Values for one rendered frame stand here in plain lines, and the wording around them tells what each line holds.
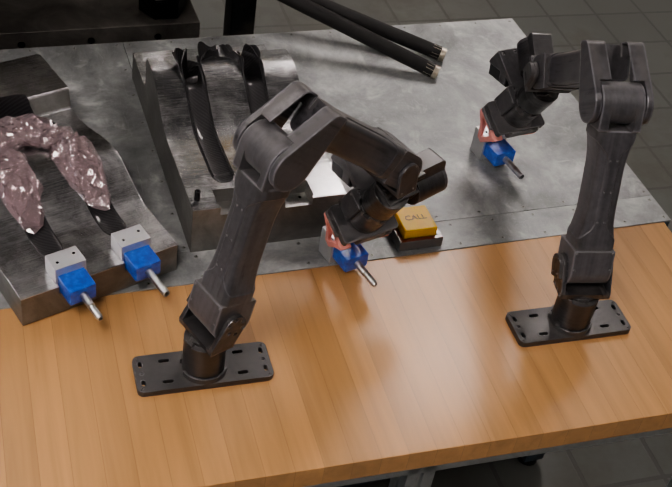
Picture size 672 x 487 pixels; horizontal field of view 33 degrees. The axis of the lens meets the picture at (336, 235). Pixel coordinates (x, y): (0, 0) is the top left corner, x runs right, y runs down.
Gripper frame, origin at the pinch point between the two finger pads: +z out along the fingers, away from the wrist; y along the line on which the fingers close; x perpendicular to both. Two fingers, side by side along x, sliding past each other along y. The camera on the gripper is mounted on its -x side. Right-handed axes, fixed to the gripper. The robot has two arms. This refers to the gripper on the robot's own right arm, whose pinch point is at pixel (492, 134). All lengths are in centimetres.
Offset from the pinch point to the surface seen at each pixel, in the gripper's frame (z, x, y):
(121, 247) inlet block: -8, 8, 76
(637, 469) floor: 58, 70, -43
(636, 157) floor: 106, -17, -122
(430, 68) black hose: 14.3, -21.2, -1.8
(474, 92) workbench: 13.2, -13.9, -8.8
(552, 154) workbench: 2.1, 5.8, -12.6
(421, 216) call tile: -6.6, 13.8, 24.5
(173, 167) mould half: 1, -7, 61
